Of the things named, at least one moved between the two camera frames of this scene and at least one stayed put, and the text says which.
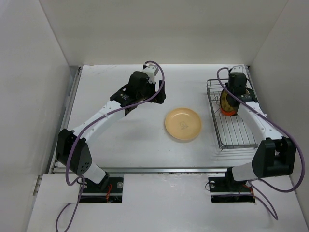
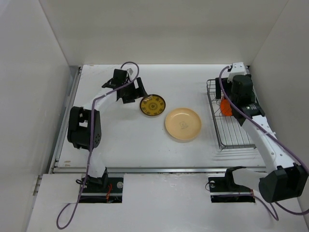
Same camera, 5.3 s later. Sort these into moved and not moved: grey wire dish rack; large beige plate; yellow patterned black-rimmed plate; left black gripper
Moved: left black gripper; yellow patterned black-rimmed plate
Not moved: large beige plate; grey wire dish rack
